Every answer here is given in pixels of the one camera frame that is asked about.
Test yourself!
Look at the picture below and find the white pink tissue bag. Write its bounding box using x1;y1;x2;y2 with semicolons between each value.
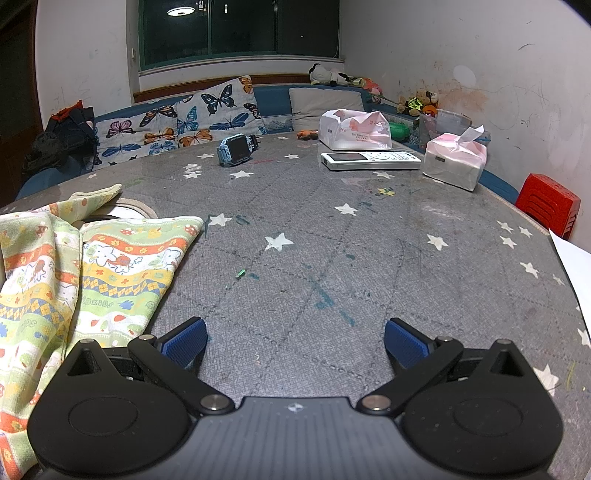
320;109;393;151

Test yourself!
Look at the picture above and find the green framed window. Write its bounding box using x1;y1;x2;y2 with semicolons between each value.
137;0;346;73

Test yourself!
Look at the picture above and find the black bag with red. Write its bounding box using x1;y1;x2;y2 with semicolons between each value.
23;100;100;174

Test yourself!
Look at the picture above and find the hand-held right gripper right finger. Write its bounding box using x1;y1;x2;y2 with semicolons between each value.
358;318;532;418

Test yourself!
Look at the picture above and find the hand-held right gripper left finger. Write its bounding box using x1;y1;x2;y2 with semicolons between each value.
58;317;235;418

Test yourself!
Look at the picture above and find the white remote control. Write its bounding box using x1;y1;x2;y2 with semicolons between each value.
321;150;422;172

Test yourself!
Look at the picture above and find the grey cushion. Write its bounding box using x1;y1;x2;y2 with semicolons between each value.
288;87;366;134

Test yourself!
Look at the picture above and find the colourful plush toy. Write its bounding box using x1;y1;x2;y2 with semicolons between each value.
353;76;384;105

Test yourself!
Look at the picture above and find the butterfly print pillow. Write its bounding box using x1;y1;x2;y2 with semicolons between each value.
93;104;182;168
174;75;267;149

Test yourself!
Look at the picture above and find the pink white tissue pack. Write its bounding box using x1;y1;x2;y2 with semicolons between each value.
421;126;491;192

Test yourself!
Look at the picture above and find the black white plush dog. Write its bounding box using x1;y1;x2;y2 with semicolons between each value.
309;63;354;88

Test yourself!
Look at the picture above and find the wooden sill board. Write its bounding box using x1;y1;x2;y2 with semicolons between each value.
133;73;315;103

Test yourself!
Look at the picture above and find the blue sofa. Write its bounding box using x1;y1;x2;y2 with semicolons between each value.
16;83;520;204

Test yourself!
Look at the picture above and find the clear plastic container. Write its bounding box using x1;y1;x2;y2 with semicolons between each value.
418;109;474;149

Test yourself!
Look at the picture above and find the brown plush bear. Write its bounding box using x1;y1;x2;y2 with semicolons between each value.
397;90;440;116

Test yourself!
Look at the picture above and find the dark wooden door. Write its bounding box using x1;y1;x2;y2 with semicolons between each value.
0;0;38;206

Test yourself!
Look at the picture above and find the patterned green orange cloth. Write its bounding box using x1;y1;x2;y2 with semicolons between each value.
0;184;205;472

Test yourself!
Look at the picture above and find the white paper sheet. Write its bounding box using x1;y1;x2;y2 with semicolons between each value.
549;228;591;350

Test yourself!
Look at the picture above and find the round laundry basket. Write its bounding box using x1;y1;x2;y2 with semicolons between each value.
85;198;160;223

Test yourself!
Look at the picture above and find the blue smartwatch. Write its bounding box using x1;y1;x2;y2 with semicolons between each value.
217;133;262;166

